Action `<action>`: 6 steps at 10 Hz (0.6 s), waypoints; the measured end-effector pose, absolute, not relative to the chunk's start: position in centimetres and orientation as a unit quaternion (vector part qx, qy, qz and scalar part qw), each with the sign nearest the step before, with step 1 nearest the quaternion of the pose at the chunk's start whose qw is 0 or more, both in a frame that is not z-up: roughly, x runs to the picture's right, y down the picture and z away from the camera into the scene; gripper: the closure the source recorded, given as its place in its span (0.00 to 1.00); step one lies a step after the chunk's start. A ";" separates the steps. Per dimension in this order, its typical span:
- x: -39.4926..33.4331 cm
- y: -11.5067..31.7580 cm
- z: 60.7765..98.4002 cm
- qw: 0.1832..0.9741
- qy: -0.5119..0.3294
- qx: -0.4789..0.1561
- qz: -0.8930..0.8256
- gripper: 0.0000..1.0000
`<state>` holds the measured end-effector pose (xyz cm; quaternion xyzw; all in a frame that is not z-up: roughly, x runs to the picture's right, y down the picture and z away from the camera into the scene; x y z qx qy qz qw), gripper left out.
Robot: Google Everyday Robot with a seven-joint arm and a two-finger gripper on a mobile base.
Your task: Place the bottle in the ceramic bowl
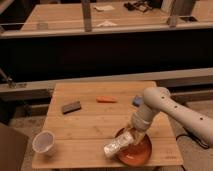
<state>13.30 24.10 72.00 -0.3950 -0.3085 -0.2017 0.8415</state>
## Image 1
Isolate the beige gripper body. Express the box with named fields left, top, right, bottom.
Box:
left=125, top=123, right=145, bottom=145

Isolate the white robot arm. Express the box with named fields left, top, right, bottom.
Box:
left=130, top=87, right=213, bottom=148

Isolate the orange ceramic bowl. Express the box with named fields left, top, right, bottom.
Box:
left=116, top=135, right=152, bottom=167

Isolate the blue small object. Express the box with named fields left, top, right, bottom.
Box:
left=132, top=95, right=143, bottom=107

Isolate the orange carrot toy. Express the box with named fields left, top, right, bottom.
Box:
left=96, top=96, right=117, bottom=103

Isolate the wooden table board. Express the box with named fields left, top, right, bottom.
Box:
left=31, top=80, right=184, bottom=170

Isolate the black tool pile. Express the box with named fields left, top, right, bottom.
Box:
left=124, top=0, right=152, bottom=13

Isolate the white paper sheet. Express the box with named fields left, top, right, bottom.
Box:
left=94, top=5, right=115, bottom=11

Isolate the brown cardboard box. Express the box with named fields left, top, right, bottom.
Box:
left=0, top=123, right=28, bottom=171

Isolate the black cable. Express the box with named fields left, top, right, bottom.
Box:
left=175, top=132, right=211, bottom=150

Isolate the metal frame post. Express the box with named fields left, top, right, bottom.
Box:
left=81, top=0, right=92, bottom=32

